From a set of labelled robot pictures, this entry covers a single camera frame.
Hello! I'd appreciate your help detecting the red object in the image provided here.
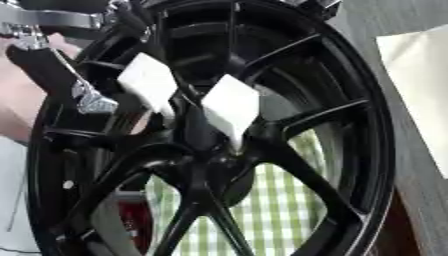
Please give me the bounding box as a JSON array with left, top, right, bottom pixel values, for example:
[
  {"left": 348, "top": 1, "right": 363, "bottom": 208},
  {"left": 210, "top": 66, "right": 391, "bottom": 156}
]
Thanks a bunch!
[{"left": 113, "top": 190, "right": 156, "bottom": 252}]

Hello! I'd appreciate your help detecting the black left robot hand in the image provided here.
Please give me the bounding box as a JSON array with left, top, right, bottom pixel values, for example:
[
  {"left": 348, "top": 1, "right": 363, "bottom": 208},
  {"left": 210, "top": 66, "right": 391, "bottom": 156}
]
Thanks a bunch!
[{"left": 3, "top": 42, "right": 149, "bottom": 148}]

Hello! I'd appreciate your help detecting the white paper sheet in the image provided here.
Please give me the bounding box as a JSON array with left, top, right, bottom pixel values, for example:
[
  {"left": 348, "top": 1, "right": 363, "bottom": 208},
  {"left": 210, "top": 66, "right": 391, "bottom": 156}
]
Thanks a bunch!
[{"left": 374, "top": 24, "right": 448, "bottom": 180}]

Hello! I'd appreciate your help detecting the black spoked wheel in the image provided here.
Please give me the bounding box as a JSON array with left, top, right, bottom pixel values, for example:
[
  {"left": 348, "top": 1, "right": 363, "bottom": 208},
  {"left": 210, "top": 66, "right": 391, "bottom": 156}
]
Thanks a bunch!
[{"left": 24, "top": 0, "right": 399, "bottom": 256}]

